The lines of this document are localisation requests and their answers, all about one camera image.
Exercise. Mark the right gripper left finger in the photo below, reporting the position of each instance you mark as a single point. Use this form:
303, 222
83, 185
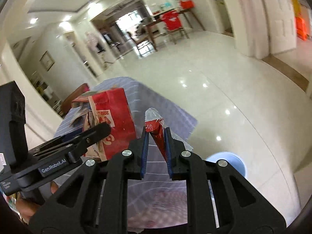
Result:
94, 199

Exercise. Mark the wooden dining chair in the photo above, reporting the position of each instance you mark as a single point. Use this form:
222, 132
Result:
142, 43

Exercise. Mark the red plastic snack wrapper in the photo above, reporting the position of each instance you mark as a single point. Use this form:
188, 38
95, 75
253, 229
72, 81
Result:
155, 125

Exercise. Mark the light blue trash bin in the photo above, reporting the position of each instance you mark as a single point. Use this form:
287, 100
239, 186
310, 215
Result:
232, 158

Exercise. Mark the pink checked cloth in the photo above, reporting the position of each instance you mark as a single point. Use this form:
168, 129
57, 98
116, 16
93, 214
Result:
167, 209

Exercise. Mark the wooden dining table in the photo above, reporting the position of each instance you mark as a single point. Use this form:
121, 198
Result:
181, 12

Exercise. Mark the left hand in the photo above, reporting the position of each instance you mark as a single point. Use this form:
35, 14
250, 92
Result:
26, 208

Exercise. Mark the coat stand with clothes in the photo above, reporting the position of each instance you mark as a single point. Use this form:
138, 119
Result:
96, 47

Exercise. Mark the red paper bag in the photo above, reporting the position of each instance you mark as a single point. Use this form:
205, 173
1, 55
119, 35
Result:
111, 107

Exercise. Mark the framed picture left wall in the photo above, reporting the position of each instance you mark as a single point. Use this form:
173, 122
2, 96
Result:
47, 61

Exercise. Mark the white panel door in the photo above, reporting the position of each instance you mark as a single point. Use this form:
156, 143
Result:
282, 25

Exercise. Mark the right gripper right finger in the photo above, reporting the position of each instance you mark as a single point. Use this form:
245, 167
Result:
219, 198

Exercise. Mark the red basket on table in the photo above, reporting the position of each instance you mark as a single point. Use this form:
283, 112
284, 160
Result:
187, 4

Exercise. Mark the grey checked tablecloth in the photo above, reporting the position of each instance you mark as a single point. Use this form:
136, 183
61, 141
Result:
156, 179

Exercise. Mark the orange plastic stool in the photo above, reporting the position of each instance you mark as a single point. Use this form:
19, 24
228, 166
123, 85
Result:
301, 28

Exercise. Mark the chair with red cover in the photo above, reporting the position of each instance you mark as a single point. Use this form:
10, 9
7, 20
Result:
173, 24

